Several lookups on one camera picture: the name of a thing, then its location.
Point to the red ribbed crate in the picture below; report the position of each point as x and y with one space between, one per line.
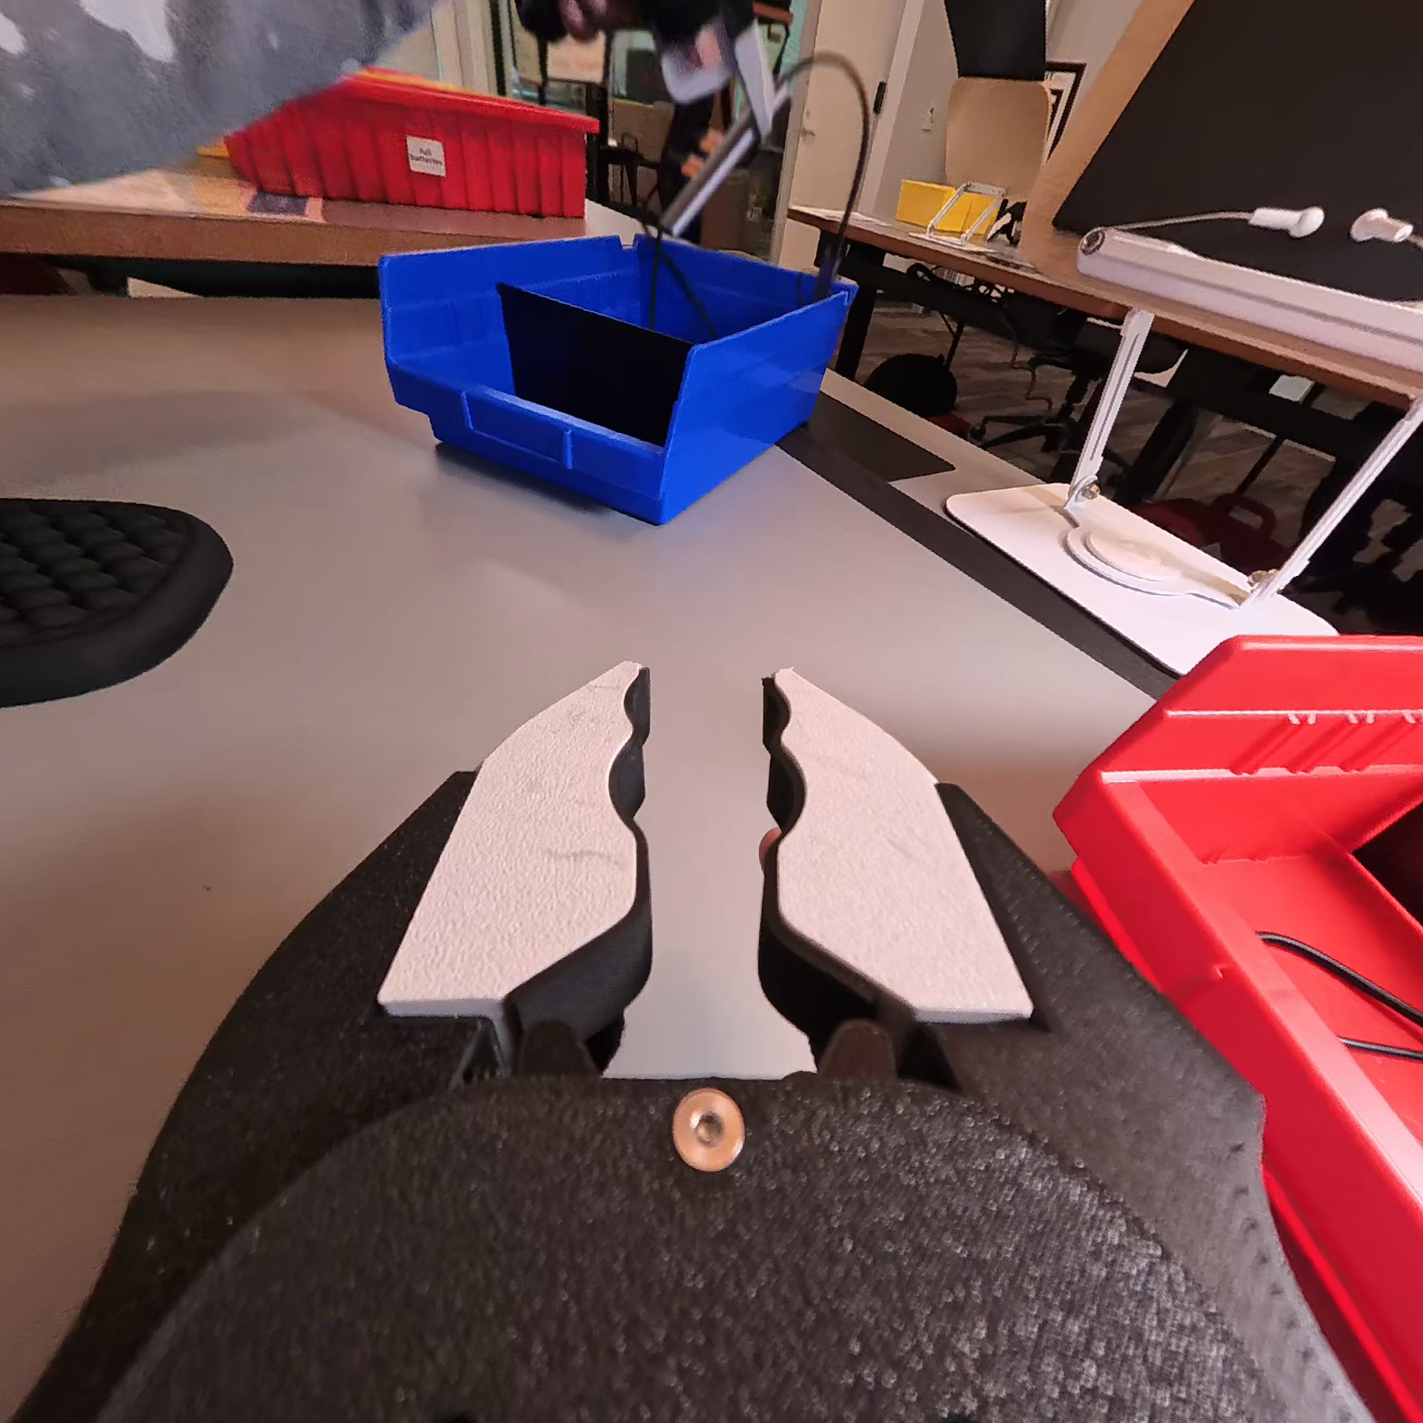
389 144

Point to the black elbow pad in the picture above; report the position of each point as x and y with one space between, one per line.
90 589

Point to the blue plastic bin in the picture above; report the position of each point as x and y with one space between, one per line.
757 378

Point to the small yellow box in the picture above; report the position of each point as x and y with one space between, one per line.
929 206

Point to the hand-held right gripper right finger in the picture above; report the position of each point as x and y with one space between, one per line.
890 890

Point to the white door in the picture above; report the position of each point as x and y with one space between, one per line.
846 112

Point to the white metal stand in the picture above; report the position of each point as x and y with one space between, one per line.
1112 544

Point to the person's left forearm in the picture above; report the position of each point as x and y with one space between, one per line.
167 77

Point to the grey usb hub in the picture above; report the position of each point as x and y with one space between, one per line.
729 166

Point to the red plastic bin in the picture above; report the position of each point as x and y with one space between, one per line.
1224 801

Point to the small board on clear stand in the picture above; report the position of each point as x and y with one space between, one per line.
995 134

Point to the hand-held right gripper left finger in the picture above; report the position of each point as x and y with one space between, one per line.
522 878

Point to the framed marker sign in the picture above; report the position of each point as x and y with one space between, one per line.
1065 89

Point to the black office chair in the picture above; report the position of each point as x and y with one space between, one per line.
1056 366

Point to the black bin divider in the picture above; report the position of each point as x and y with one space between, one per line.
1396 856
589 356

